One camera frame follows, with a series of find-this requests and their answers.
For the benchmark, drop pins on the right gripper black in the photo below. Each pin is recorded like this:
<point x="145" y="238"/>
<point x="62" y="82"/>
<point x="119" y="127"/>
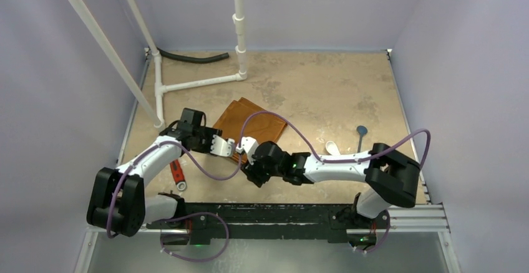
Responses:
<point x="254" y="168"/>

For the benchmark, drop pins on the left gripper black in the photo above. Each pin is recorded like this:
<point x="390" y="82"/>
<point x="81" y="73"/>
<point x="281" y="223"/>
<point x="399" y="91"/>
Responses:
<point x="209" y="133"/>

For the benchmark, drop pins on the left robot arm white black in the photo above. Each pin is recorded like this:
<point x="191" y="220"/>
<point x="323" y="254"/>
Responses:
<point x="118" y="202"/>

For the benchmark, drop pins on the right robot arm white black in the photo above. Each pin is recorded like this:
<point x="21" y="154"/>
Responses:
<point x="392" y="176"/>

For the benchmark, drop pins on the white ceramic spoon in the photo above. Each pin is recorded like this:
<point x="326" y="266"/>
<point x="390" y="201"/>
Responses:
<point x="332" y="148"/>

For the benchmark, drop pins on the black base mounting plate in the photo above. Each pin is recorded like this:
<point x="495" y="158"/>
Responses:
<point x="335" y="223"/>

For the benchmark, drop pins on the small dark blue disc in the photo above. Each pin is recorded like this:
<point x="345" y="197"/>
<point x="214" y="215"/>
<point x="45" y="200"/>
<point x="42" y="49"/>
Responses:
<point x="362" y="132"/>

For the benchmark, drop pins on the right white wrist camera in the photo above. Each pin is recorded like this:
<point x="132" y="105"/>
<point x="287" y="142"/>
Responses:
<point x="247" y="146"/>

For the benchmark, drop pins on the red handled adjustable wrench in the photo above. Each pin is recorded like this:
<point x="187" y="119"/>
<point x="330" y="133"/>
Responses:
<point x="178" y="176"/>

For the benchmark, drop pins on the aluminium extrusion rail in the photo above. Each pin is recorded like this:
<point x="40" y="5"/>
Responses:
<point x="422" y="218"/>

